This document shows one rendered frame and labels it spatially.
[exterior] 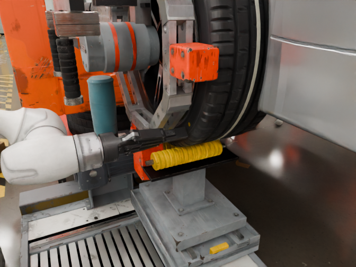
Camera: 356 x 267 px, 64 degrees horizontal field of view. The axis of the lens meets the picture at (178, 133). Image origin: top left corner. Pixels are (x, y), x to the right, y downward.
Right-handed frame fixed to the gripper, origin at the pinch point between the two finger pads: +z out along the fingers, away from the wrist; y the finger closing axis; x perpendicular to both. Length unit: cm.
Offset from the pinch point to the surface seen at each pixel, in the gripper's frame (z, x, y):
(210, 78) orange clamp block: 1.4, 2.7, 23.5
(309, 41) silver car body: 11.9, -1.7, 39.7
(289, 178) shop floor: 96, -18, -72
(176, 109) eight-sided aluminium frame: -1.6, 3.2, 9.5
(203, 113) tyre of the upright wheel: 4.6, 0.3, 10.8
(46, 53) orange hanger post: -27, 56, -35
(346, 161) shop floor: 148, -18, -72
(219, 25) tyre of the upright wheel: 5.7, 12.6, 27.8
